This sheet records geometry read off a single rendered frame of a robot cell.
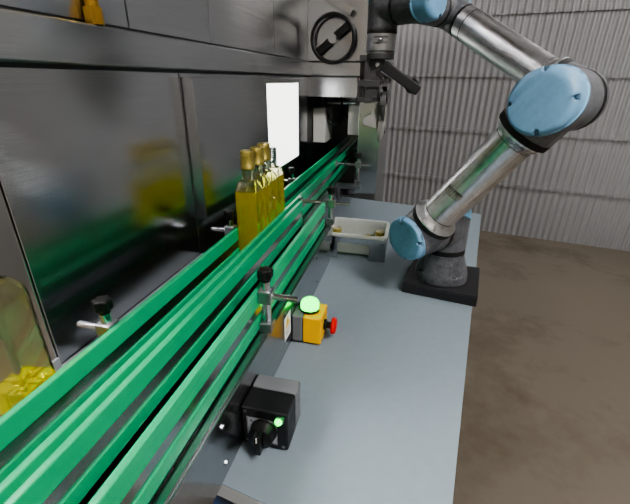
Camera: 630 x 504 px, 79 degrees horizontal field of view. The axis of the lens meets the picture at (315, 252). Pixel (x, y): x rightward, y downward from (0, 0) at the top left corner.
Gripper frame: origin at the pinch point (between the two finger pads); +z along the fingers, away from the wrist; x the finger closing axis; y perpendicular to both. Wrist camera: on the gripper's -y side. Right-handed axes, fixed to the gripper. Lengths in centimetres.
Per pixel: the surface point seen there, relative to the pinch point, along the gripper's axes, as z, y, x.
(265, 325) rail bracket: 28, 15, 55
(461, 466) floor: 118, -39, 3
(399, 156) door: 54, 1, -279
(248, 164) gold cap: 4.8, 29.3, 25.5
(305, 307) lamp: 34, 12, 39
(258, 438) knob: 37, 10, 72
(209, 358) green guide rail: 22, 17, 73
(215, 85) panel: -12.2, 42.0, 13.7
